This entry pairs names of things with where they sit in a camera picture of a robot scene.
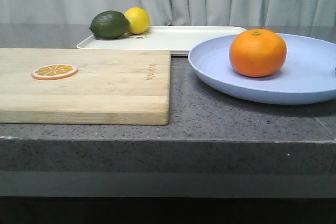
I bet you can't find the dark green lime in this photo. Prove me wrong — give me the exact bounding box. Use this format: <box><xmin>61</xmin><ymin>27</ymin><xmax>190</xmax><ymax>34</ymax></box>
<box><xmin>89</xmin><ymin>10</ymin><xmax>130</xmax><ymax>39</ymax></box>

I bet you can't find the orange fruit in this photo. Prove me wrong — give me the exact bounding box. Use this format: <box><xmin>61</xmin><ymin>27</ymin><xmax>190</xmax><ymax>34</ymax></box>
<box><xmin>229</xmin><ymin>29</ymin><xmax>287</xmax><ymax>78</ymax></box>

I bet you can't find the yellow lemon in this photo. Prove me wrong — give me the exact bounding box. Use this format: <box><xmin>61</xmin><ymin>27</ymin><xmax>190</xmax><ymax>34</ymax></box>
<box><xmin>124</xmin><ymin>7</ymin><xmax>150</xmax><ymax>35</ymax></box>

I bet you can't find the wooden cutting board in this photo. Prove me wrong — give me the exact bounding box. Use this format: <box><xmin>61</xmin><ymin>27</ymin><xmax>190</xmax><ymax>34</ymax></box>
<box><xmin>1</xmin><ymin>48</ymin><xmax>171</xmax><ymax>125</ymax></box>

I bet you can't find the cream rectangular tray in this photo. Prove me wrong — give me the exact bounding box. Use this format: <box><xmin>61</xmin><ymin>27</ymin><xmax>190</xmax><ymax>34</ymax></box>
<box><xmin>77</xmin><ymin>26</ymin><xmax>246</xmax><ymax>56</ymax></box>

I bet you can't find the light blue round plate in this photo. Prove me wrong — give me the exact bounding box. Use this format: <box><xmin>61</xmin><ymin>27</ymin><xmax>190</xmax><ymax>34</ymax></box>
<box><xmin>188</xmin><ymin>34</ymin><xmax>335</xmax><ymax>105</ymax></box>

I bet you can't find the orange slice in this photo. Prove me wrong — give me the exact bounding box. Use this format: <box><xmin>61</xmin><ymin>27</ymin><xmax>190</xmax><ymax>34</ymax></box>
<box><xmin>31</xmin><ymin>63</ymin><xmax>78</xmax><ymax>80</ymax></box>

